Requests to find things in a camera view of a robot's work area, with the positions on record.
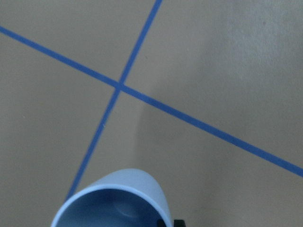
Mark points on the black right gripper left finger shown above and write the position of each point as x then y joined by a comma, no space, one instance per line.
161,223

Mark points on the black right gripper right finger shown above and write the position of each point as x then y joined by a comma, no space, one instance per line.
179,223

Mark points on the light blue plastic cup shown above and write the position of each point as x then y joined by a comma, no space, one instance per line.
124,198

